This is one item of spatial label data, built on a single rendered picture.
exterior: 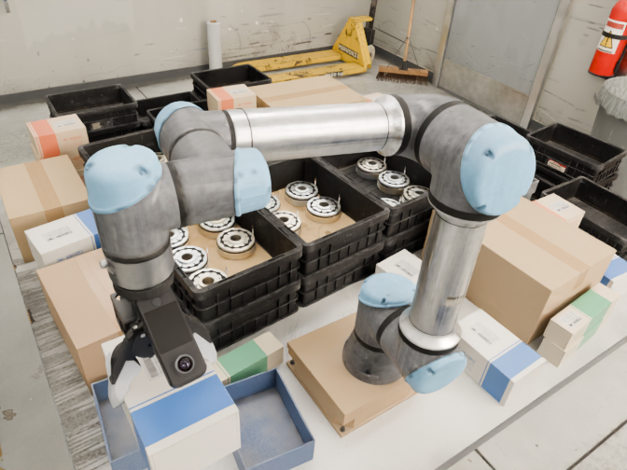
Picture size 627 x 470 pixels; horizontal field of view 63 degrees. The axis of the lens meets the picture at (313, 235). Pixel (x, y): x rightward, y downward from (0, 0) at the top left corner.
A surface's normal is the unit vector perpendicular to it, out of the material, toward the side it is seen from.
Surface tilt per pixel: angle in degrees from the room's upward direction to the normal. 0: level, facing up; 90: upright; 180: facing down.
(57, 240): 0
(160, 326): 33
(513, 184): 81
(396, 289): 9
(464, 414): 0
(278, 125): 44
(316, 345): 2
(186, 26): 90
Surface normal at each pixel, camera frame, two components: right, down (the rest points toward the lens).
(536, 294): -0.81, 0.32
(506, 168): 0.44, 0.44
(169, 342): 0.32, -0.37
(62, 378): 0.06, -0.79
